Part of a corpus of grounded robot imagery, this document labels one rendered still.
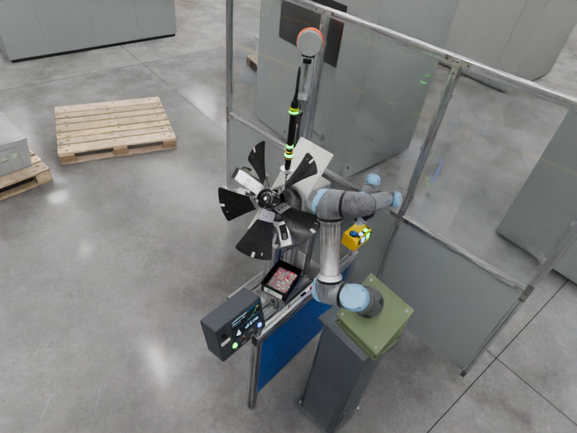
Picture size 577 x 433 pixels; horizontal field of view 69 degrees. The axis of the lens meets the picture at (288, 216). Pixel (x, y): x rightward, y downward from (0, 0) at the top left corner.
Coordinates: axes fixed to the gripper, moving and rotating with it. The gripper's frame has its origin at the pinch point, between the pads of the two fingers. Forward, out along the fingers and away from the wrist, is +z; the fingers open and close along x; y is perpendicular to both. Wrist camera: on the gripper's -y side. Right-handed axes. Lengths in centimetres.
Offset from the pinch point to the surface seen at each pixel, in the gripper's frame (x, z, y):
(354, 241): -4.0, 10.0, 3.7
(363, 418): -33, 115, 60
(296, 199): -10.1, 1.7, -38.1
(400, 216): 44.4, 16.4, 7.6
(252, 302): -87, -11, 4
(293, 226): -31.7, -2.2, -21.4
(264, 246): -40, 18, -34
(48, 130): -33, 119, -390
